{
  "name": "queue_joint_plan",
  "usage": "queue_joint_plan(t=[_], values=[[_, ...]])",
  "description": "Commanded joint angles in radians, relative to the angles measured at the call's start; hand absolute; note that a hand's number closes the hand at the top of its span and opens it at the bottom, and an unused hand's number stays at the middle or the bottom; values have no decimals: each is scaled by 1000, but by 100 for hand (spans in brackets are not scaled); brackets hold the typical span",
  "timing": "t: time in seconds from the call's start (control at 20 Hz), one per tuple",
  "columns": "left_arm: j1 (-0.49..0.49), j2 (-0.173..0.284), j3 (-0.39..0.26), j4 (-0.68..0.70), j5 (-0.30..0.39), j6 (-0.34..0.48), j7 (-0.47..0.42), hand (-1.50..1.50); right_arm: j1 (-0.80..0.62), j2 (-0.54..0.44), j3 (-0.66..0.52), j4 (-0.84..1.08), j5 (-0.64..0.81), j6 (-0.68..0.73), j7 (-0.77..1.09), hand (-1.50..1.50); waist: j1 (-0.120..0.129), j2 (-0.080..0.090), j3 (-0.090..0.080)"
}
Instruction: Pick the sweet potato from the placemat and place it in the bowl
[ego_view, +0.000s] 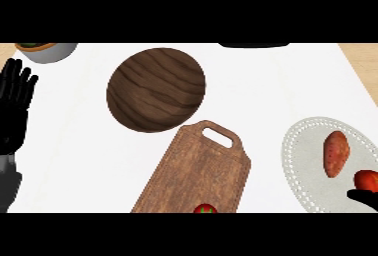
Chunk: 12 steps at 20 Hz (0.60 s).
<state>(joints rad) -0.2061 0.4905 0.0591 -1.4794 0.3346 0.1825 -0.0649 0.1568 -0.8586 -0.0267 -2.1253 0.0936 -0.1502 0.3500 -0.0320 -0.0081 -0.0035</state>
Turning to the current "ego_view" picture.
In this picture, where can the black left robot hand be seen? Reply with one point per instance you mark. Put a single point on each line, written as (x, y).
(14, 100)

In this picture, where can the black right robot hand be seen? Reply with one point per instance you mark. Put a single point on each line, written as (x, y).
(366, 198)

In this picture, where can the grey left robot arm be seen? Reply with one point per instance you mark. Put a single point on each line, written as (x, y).
(8, 181)

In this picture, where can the grey round placemat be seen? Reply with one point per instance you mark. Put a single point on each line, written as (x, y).
(315, 166)

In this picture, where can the orange sweet potato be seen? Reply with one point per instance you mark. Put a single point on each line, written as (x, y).
(335, 153)

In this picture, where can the dark wooden bowl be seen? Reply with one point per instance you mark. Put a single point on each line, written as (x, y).
(157, 89)

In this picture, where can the red tomato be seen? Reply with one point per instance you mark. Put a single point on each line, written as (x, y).
(368, 180)

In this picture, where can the grey plant pot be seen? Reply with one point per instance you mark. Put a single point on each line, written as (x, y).
(46, 51)

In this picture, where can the red strawberry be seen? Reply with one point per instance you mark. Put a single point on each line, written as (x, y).
(206, 209)

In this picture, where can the brown wooden cutting board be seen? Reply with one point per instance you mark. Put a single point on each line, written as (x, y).
(197, 173)

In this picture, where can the black appliance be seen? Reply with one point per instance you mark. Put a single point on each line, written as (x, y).
(253, 44)

